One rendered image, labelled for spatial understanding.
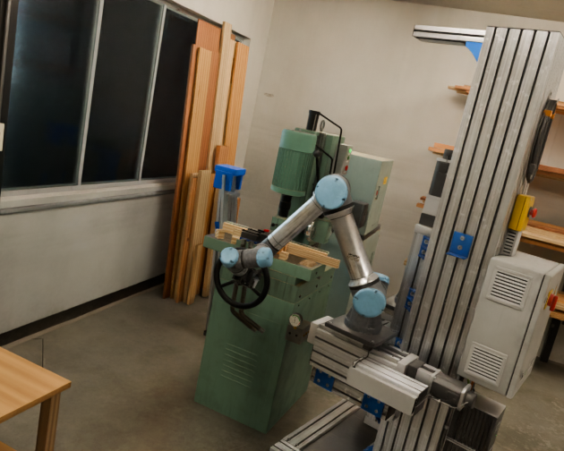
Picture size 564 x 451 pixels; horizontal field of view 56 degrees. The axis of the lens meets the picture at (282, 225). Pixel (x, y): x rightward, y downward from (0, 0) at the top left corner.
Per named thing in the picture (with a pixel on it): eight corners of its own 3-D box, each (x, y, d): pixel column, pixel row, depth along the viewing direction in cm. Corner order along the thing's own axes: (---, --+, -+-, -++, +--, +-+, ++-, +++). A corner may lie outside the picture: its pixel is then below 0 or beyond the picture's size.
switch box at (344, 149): (330, 173, 285) (337, 143, 282) (336, 172, 295) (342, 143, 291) (341, 175, 283) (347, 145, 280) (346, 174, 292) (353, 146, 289)
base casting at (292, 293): (216, 276, 271) (218, 259, 269) (265, 258, 323) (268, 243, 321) (294, 304, 254) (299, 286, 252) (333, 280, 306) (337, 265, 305)
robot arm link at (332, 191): (391, 303, 204) (345, 168, 199) (390, 316, 189) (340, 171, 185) (361, 311, 207) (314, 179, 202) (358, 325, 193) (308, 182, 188)
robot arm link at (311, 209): (339, 165, 211) (252, 243, 224) (336, 166, 200) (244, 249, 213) (359, 187, 210) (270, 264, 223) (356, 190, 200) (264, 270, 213)
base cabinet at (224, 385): (192, 401, 285) (215, 276, 270) (243, 363, 338) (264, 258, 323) (266, 435, 268) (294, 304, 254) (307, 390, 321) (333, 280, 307)
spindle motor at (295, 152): (264, 190, 263) (277, 127, 256) (278, 188, 279) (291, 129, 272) (296, 198, 256) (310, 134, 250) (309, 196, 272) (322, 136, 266)
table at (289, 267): (191, 249, 263) (193, 237, 262) (222, 241, 291) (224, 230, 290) (302, 286, 241) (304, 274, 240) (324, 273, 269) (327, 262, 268)
